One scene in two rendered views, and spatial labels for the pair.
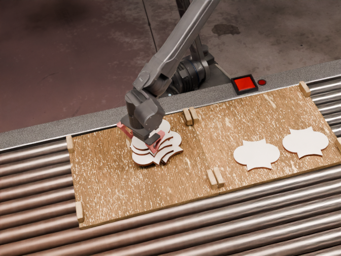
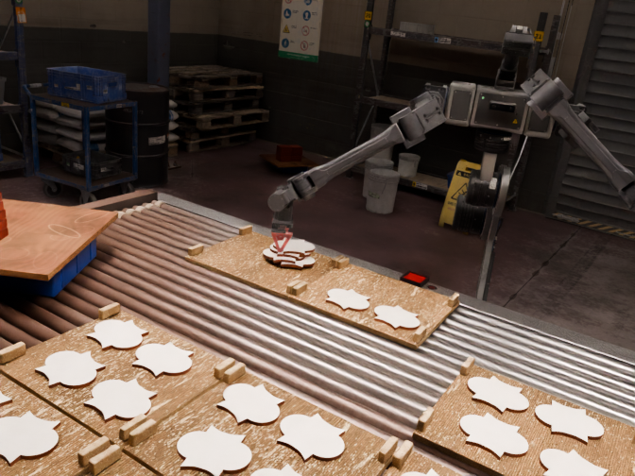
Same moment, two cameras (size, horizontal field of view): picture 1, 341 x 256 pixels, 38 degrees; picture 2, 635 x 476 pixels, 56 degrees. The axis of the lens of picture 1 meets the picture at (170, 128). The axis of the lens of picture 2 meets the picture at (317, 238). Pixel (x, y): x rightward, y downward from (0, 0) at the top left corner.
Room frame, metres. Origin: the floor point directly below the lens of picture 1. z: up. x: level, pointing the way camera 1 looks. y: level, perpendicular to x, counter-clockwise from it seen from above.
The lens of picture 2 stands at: (-0.38, -1.16, 1.74)
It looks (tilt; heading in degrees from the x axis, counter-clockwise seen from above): 21 degrees down; 38
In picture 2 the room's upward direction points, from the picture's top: 7 degrees clockwise
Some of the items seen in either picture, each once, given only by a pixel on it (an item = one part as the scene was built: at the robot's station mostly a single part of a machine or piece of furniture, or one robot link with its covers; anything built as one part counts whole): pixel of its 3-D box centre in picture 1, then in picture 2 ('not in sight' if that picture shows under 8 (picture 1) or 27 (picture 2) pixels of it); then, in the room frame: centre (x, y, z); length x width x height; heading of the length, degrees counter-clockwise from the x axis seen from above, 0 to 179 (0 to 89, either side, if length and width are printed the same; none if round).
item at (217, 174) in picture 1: (218, 177); (300, 288); (0.87, -0.12, 0.95); 0.06 x 0.02 x 0.03; 9
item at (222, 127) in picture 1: (264, 134); (376, 300); (1.04, -0.29, 0.93); 0.41 x 0.35 x 0.02; 99
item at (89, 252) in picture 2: not in sight; (26, 254); (0.35, 0.50, 0.97); 0.31 x 0.31 x 0.10; 38
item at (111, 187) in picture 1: (138, 165); (266, 261); (0.97, 0.11, 0.93); 0.41 x 0.35 x 0.02; 99
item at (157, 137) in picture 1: (149, 139); (281, 237); (0.98, 0.06, 1.03); 0.07 x 0.07 x 0.09; 43
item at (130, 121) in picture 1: (138, 118); (283, 212); (1.00, 0.09, 1.10); 0.10 x 0.07 x 0.07; 43
